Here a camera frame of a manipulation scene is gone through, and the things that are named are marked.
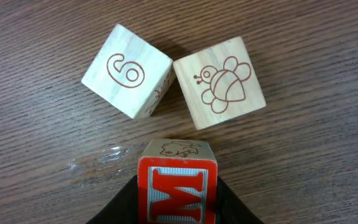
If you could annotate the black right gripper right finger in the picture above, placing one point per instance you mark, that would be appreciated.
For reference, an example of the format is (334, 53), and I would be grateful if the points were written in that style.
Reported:
(230, 209)

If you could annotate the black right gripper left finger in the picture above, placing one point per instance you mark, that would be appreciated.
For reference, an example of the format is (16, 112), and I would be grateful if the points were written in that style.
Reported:
(122, 209)

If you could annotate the red M block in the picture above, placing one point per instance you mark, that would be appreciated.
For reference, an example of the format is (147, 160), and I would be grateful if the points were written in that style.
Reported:
(177, 182)

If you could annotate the blue-sided bee block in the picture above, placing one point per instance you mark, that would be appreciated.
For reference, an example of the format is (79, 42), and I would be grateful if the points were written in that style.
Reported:
(219, 83)

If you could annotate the red-edged block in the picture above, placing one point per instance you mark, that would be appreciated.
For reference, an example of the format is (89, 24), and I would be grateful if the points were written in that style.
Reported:
(129, 73)

